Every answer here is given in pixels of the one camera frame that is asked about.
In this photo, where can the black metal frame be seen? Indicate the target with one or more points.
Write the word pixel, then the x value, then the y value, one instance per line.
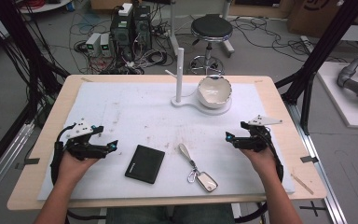
pixel 15 31
pixel 329 37

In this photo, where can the aluminium rail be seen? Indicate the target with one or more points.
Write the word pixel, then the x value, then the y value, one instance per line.
pixel 6 155
pixel 323 180

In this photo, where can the white power strip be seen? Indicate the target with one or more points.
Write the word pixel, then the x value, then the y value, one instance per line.
pixel 307 42

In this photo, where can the thin wooden stick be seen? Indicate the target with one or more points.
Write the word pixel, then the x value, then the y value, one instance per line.
pixel 303 184

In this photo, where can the white box on computer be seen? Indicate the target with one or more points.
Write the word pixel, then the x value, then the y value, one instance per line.
pixel 125 9

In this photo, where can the white platform board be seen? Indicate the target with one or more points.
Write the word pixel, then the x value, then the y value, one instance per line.
pixel 338 102

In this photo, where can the grey tape piece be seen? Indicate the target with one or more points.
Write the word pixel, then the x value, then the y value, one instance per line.
pixel 31 161
pixel 309 159

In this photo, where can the black tape cross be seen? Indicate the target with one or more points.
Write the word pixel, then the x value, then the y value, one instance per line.
pixel 313 208

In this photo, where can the black computer tower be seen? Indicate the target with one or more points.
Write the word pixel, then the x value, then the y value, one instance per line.
pixel 121 34
pixel 142 28

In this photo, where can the white metal stand leg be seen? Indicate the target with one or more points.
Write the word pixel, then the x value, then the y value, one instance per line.
pixel 172 31
pixel 228 48

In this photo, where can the white power supply unit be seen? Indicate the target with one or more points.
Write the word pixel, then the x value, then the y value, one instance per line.
pixel 105 46
pixel 93 43

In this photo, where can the white round table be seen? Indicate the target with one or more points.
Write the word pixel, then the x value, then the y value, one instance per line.
pixel 46 6

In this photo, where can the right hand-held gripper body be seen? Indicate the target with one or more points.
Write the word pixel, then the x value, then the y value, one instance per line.
pixel 256 141

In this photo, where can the white foam mat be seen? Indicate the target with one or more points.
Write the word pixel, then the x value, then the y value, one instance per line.
pixel 136 118

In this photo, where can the black wallet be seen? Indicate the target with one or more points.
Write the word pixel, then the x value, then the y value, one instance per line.
pixel 144 164

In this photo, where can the black round stool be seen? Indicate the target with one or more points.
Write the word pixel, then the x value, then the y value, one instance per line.
pixel 212 26

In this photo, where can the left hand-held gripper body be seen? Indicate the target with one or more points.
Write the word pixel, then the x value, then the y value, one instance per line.
pixel 80 128

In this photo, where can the cardboard box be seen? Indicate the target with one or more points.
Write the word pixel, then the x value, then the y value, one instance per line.
pixel 310 18

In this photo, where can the white scalloped bowl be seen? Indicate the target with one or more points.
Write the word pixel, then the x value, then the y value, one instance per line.
pixel 214 93

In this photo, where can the white stand with pole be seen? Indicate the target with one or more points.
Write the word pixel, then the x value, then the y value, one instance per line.
pixel 180 77

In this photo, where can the person's right hand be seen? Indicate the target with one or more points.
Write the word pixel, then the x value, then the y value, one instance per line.
pixel 262 163

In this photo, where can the person's left hand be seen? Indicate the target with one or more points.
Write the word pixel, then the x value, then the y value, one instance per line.
pixel 74 169

